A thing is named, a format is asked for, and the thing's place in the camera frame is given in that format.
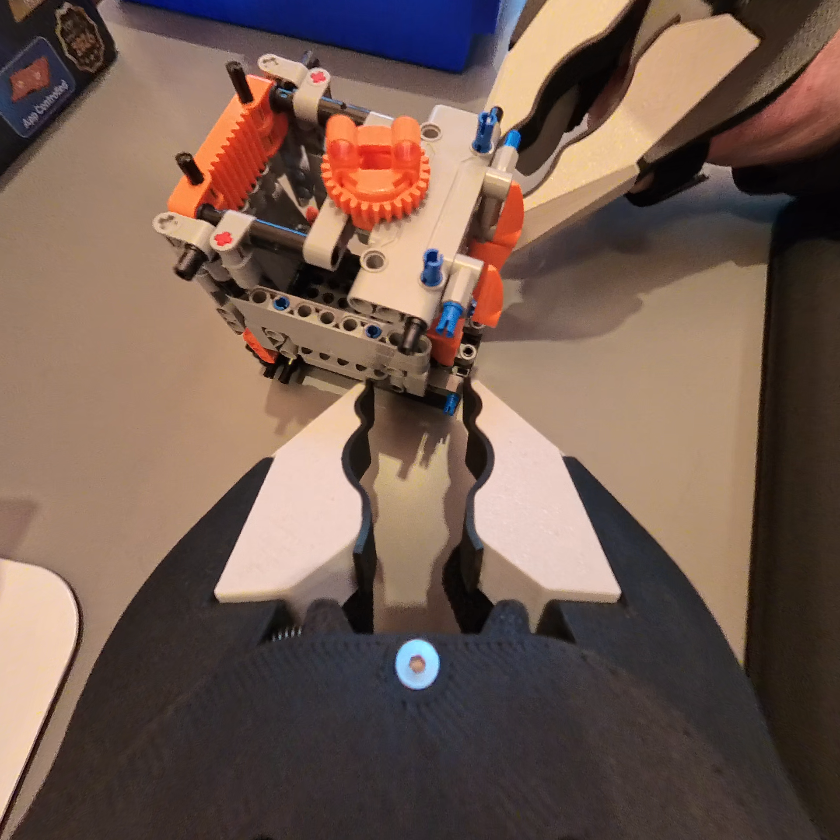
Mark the blue plastic storage bin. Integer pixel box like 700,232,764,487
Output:
125,0,506,73

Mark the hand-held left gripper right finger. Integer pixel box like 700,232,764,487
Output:
459,379,623,634

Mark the blue toy kit box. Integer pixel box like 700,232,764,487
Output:
0,0,119,175

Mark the person's right hand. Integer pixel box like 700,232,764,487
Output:
709,47,840,170

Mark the grey orange toy brick model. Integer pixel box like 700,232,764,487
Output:
152,52,526,414

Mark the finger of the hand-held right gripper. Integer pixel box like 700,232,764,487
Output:
515,12,763,247
482,0,657,142

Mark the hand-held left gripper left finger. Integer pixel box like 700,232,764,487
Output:
213,382,378,634

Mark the white metal board stand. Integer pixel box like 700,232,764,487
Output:
0,558,83,818

